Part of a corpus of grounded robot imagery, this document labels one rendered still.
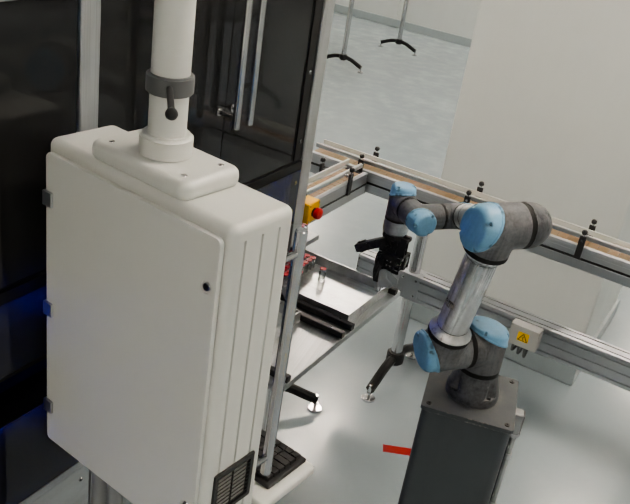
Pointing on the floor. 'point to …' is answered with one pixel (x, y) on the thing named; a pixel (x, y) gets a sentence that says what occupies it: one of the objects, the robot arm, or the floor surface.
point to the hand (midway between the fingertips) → (376, 287)
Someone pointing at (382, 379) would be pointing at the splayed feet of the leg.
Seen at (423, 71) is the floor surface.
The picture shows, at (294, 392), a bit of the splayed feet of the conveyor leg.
